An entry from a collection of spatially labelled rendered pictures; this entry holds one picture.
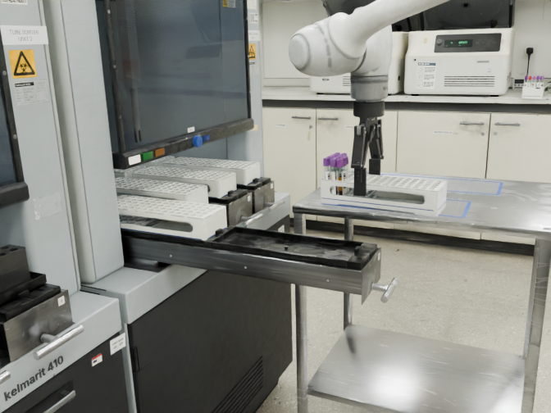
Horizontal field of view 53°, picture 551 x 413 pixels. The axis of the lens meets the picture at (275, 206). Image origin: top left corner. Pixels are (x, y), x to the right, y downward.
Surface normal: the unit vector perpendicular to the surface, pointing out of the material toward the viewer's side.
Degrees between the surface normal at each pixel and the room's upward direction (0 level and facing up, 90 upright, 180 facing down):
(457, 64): 90
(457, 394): 0
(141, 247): 90
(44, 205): 90
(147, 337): 90
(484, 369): 0
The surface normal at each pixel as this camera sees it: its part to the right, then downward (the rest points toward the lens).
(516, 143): -0.42, 0.26
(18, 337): 0.91, 0.10
